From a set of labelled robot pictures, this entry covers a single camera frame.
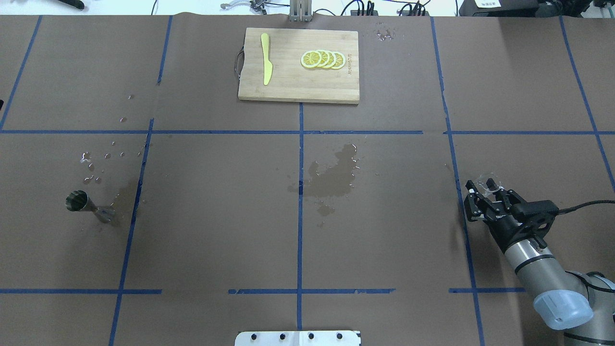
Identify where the bamboo cutting board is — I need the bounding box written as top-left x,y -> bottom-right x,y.
238,27 -> 360,105

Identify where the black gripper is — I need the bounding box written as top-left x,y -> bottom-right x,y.
464,180 -> 548,253

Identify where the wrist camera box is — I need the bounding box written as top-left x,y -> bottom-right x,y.
510,200 -> 559,238

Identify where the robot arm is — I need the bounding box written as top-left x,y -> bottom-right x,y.
464,179 -> 615,346

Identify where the lemon slice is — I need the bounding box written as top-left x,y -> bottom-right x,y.
300,50 -> 322,69
330,52 -> 346,70
317,49 -> 332,68
323,51 -> 337,69

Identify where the aluminium frame post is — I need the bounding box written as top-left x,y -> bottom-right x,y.
289,0 -> 313,22

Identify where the front lemon slice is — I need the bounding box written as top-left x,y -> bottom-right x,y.
300,50 -> 322,69

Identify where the yellow plastic knife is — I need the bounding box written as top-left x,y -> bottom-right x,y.
260,33 -> 274,86

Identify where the clear glass cup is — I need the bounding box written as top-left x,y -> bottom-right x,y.
475,172 -> 504,199

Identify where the steel double jigger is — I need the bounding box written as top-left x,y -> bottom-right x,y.
64,190 -> 116,223

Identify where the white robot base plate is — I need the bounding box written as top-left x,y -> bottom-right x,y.
234,330 -> 362,346

